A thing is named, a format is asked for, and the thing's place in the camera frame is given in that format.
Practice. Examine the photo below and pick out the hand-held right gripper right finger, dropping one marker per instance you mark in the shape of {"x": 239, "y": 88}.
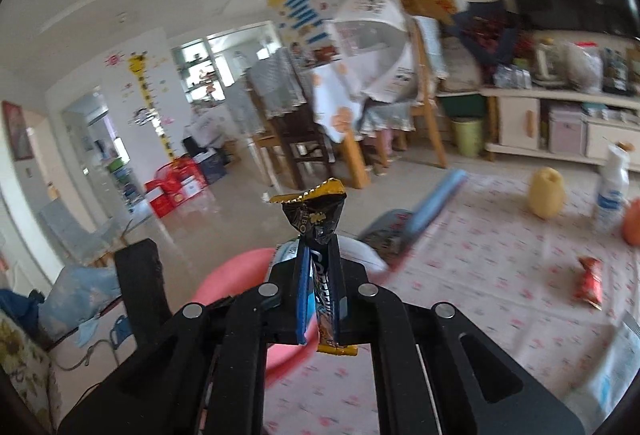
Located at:
{"x": 350, "y": 310}

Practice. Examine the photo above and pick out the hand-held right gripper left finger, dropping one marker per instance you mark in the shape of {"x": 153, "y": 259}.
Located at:
{"x": 301, "y": 310}

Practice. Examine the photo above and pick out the pink plastic bin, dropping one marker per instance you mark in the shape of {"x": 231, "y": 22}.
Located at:
{"x": 235, "y": 270}

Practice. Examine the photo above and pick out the black and gold packet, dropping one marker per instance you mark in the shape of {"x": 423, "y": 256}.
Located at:
{"x": 312, "y": 220}

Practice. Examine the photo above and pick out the light blue pillow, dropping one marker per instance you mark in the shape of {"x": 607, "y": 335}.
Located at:
{"x": 80, "y": 295}

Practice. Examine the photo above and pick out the stack of red boxes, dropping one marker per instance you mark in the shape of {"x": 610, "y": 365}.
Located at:
{"x": 175, "y": 187}

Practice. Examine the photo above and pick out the blue and grey tool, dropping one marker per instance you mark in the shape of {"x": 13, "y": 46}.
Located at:
{"x": 435, "y": 205}

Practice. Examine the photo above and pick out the floral sofa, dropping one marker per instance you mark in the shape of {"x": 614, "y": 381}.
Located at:
{"x": 25, "y": 365}

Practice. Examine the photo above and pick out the dark wooden chair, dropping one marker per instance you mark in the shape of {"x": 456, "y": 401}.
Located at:
{"x": 295, "y": 130}

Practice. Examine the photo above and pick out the chair with frilled cover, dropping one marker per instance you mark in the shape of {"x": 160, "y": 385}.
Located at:
{"x": 385, "y": 120}

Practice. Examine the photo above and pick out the giraffe height chart sticker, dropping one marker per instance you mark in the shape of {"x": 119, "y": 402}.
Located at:
{"x": 145, "y": 90}

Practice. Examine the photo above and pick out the table with white cloth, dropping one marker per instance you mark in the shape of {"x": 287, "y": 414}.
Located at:
{"x": 335, "y": 115}

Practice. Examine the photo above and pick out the green waste bin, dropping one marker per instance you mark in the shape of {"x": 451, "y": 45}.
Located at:
{"x": 467, "y": 137}

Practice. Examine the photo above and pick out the light wooden chair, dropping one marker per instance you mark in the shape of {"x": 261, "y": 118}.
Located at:
{"x": 432, "y": 115}

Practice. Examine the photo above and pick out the yellow plastic jug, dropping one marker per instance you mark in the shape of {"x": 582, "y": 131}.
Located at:
{"x": 547, "y": 192}

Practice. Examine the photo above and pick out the red snack packet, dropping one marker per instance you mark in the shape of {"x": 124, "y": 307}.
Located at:
{"x": 590, "y": 282}

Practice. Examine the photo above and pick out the white television cabinet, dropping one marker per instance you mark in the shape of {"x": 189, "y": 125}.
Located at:
{"x": 515, "y": 125}

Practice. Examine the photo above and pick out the white printed plastic bag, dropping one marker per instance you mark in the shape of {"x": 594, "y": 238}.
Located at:
{"x": 610, "y": 370}

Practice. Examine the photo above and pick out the white mesh food cover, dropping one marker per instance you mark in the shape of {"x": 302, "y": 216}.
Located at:
{"x": 370, "y": 35}

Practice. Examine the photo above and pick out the pink storage box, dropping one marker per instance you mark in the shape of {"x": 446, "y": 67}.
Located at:
{"x": 566, "y": 132}

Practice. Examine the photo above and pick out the pack of water bottles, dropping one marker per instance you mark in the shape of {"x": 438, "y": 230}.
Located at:
{"x": 512, "y": 76}

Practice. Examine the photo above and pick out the white plastic bottle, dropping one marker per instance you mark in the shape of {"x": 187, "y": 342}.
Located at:
{"x": 611, "y": 195}

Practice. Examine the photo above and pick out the orange plastic jug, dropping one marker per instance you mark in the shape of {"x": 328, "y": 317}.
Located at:
{"x": 632, "y": 222}

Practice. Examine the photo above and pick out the dark wrapped flower bouquet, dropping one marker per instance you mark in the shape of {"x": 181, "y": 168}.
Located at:
{"x": 487, "y": 30}

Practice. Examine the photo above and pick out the grey plastic bag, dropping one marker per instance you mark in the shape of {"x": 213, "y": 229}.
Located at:
{"x": 582, "y": 65}

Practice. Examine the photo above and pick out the framed wall picture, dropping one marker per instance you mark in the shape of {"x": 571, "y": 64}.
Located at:
{"x": 17, "y": 130}

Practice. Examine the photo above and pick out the blue and yellow wall stickers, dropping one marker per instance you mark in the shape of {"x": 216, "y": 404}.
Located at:
{"x": 300, "y": 5}

